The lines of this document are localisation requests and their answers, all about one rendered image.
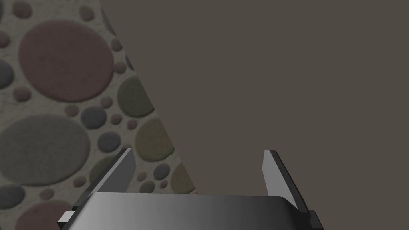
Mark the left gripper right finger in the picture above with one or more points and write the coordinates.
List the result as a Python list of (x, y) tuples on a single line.
[(277, 179)]

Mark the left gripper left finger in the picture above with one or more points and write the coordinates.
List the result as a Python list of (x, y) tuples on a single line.
[(119, 174)]

